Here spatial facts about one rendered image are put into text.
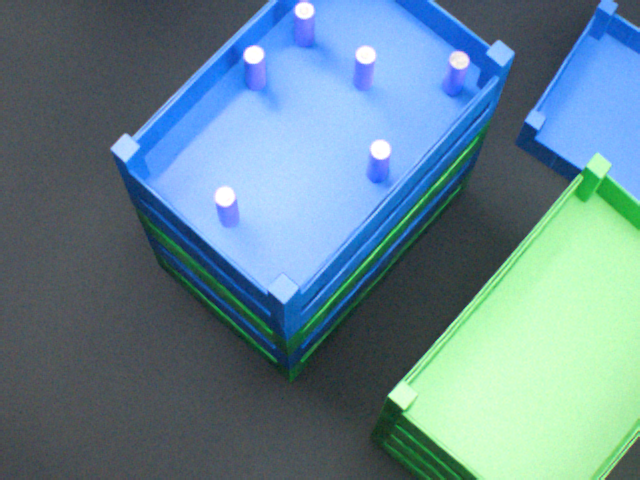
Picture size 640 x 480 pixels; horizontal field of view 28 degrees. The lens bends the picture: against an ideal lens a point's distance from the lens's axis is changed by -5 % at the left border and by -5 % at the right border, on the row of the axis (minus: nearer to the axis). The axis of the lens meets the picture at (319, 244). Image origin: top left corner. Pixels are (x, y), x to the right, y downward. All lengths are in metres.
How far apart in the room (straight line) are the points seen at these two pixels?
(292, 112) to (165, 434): 0.44
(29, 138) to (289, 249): 0.50
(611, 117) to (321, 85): 0.49
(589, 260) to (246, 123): 0.35
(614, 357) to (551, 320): 0.07
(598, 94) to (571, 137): 0.07
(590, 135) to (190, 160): 0.56
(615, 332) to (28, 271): 0.67
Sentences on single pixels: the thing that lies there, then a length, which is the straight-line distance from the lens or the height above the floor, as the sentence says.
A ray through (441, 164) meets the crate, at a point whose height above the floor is 0.28.
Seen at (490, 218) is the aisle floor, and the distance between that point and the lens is 1.51.
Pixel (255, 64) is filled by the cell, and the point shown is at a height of 0.39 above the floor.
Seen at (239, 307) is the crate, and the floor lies 0.20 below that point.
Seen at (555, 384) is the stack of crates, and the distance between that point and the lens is 1.23.
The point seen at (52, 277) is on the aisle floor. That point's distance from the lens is 1.51.
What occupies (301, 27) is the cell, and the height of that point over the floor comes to 0.37.
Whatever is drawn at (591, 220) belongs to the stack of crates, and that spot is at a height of 0.24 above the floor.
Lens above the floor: 1.44
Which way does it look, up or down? 75 degrees down
